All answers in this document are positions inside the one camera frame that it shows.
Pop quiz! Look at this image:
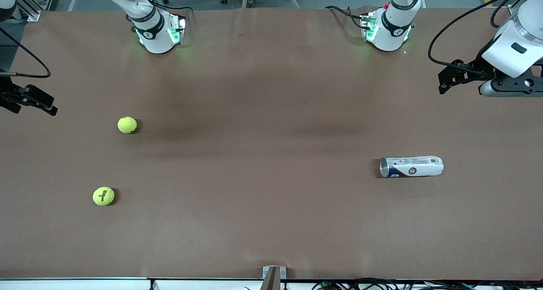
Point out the yellow tennis ball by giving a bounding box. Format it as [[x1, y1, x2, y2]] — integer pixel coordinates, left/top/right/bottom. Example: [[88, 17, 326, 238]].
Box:
[[92, 186, 115, 207], [118, 116, 137, 134]]

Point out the white table edge rail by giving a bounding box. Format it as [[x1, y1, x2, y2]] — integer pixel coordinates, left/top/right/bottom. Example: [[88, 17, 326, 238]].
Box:
[[0, 277, 543, 290]]

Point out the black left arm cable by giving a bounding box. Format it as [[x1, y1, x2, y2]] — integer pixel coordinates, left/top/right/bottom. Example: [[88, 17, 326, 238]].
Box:
[[490, 0, 529, 28]]

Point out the brown post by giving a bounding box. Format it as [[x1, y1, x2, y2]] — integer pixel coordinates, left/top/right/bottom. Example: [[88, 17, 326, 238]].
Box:
[[260, 268, 281, 290]]

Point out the silver left base connector bracket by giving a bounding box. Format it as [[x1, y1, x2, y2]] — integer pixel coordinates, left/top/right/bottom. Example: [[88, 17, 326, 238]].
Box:
[[360, 11, 379, 42]]

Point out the silver right base connector bracket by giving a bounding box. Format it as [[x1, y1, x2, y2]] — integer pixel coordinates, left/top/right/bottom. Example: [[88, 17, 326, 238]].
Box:
[[168, 13, 188, 45]]

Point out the silver base connector bracket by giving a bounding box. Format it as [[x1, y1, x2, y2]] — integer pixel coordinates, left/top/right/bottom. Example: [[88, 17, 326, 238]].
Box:
[[360, 11, 379, 42], [168, 13, 188, 45]]

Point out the aluminium frame profile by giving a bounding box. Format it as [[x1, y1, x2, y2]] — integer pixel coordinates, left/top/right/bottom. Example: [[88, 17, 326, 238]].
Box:
[[14, 0, 43, 22]]

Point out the clear tennis ball can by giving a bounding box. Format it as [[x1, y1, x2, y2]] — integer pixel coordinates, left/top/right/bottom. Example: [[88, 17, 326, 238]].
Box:
[[380, 155, 444, 179]]

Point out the black left base cable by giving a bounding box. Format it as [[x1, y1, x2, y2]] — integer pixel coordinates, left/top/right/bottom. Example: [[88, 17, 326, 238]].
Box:
[[325, 6, 366, 29]]

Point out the black left camera mount plate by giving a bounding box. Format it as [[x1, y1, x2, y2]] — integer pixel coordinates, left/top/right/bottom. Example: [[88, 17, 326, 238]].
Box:
[[491, 75, 543, 92]]

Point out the paper table cover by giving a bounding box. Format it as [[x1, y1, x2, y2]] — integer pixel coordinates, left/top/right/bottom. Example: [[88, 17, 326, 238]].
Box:
[[0, 6, 543, 281]]

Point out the black base cable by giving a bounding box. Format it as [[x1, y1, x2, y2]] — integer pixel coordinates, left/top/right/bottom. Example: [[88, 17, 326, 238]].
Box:
[[129, 0, 195, 23], [325, 6, 366, 29]]

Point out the black cable bundle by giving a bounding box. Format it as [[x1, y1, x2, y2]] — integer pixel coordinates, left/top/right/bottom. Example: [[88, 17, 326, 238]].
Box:
[[311, 277, 543, 290]]

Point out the silver metal bracket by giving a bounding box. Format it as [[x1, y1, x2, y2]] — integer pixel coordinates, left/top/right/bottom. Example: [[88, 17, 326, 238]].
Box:
[[262, 266, 287, 280]]

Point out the black right base cable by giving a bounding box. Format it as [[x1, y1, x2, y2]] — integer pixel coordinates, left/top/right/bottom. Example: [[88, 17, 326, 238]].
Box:
[[129, 0, 195, 23]]

